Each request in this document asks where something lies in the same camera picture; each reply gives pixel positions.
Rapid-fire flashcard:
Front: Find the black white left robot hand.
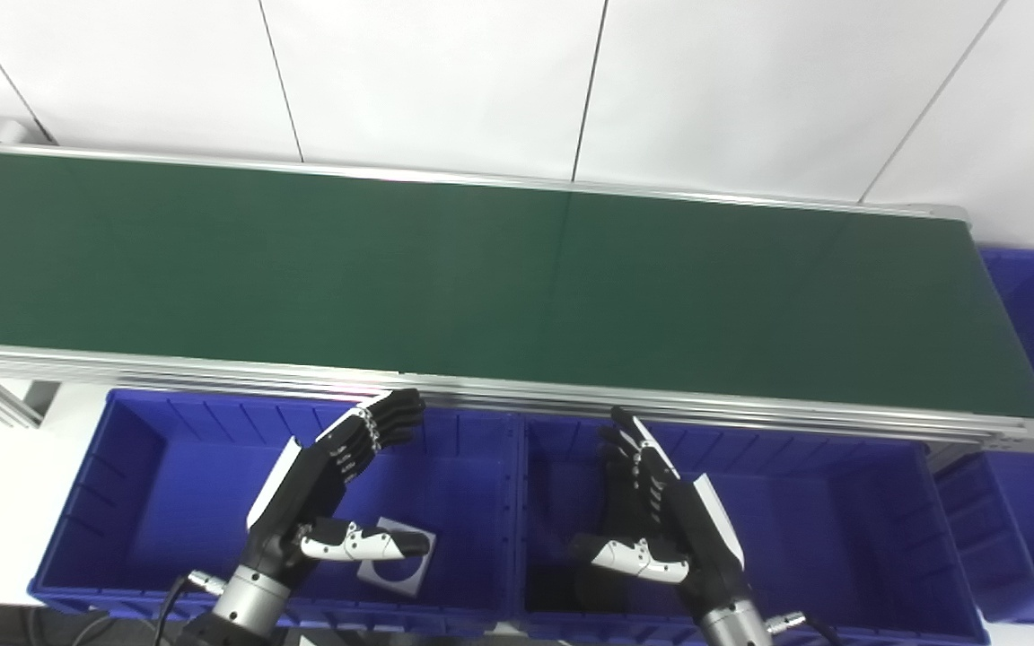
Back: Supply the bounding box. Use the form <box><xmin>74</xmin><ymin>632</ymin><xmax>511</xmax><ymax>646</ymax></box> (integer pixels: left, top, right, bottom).
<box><xmin>246</xmin><ymin>388</ymin><xmax>435</xmax><ymax>593</ymax></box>

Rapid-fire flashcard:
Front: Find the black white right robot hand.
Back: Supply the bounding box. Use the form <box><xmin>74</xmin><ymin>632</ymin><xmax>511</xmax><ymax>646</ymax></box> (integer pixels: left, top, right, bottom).
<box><xmin>568</xmin><ymin>406</ymin><xmax>747</xmax><ymax>620</ymax></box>

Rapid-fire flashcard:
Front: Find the black block part with cylinder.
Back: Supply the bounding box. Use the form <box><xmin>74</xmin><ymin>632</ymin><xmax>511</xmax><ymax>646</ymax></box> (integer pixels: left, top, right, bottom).
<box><xmin>562</xmin><ymin>563</ymin><xmax>662</xmax><ymax>622</ymax></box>

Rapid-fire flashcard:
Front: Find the grey square part with hole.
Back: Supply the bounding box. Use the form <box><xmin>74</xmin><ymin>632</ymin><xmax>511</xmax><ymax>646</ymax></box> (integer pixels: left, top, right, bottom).
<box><xmin>355</xmin><ymin>516</ymin><xmax>437</xmax><ymax>599</ymax></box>

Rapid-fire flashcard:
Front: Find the blue plastic bin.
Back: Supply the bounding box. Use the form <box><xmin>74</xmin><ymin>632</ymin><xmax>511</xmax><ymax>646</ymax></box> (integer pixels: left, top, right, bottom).
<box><xmin>930</xmin><ymin>247</ymin><xmax>1034</xmax><ymax>626</ymax></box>
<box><xmin>513</xmin><ymin>415</ymin><xmax>992</xmax><ymax>646</ymax></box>
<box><xmin>28</xmin><ymin>388</ymin><xmax>522</xmax><ymax>640</ymax></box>

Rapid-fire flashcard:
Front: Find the green conveyor belt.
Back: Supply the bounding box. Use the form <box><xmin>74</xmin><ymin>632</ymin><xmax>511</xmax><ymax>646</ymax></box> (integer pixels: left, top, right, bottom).
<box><xmin>0</xmin><ymin>148</ymin><xmax>1034</xmax><ymax>421</ymax></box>
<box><xmin>0</xmin><ymin>139</ymin><xmax>1034</xmax><ymax>454</ymax></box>

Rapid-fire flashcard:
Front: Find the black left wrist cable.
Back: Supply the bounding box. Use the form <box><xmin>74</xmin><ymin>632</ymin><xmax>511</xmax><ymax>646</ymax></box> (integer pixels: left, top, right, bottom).
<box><xmin>151</xmin><ymin>570</ymin><xmax>231</xmax><ymax>646</ymax></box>

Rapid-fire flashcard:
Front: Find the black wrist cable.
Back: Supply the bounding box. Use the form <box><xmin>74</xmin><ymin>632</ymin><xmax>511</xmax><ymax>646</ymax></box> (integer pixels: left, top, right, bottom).
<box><xmin>151</xmin><ymin>570</ymin><xmax>231</xmax><ymax>646</ymax></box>
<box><xmin>767</xmin><ymin>610</ymin><xmax>846</xmax><ymax>646</ymax></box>

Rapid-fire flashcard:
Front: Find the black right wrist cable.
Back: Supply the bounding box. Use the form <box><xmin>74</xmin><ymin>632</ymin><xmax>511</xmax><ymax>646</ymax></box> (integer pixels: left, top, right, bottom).
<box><xmin>767</xmin><ymin>610</ymin><xmax>846</xmax><ymax>646</ymax></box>

